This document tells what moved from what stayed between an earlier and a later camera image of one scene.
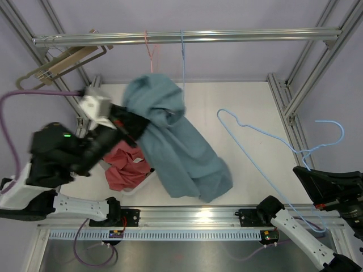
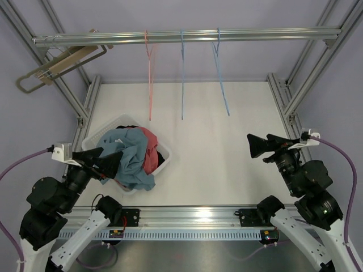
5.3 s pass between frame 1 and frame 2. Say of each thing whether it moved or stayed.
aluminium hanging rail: stayed
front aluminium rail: stayed
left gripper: moved
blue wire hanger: moved
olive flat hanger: stayed
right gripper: moved
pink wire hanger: stayed
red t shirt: moved
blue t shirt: moved
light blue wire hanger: stayed
